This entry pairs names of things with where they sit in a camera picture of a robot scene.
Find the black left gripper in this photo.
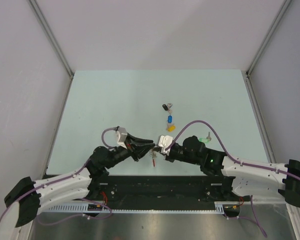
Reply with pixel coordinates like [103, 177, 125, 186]
[104, 132, 155, 169]

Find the red handled metal keyring holder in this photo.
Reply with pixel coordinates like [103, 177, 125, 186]
[149, 149, 157, 168]

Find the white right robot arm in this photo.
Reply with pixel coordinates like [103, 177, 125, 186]
[154, 135, 300, 208]

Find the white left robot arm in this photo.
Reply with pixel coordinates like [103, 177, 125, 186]
[2, 127, 174, 228]

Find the yellow key tag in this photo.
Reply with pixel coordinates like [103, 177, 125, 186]
[166, 125, 176, 132]

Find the black key fob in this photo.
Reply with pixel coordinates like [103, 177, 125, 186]
[162, 104, 170, 111]

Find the green key tag with key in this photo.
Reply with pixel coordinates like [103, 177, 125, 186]
[198, 132, 212, 144]

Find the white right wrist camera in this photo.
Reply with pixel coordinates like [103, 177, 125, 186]
[157, 135, 174, 155]

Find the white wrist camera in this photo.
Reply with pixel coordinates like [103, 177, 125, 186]
[157, 135, 174, 155]
[115, 126, 128, 149]

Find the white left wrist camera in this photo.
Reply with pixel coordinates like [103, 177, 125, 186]
[115, 126, 128, 149]

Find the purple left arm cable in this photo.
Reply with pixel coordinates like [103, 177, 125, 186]
[0, 126, 120, 223]

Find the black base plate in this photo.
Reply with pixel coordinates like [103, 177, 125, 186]
[64, 174, 251, 210]

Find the white slotted cable duct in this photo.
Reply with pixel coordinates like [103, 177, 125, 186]
[44, 202, 241, 215]

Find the aluminium frame post left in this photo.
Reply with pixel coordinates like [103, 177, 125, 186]
[26, 0, 74, 80]

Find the aluminium frame post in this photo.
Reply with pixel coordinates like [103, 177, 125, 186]
[245, 0, 294, 77]
[26, 0, 74, 80]

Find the aluminium frame post right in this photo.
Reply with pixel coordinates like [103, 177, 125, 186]
[245, 0, 294, 77]

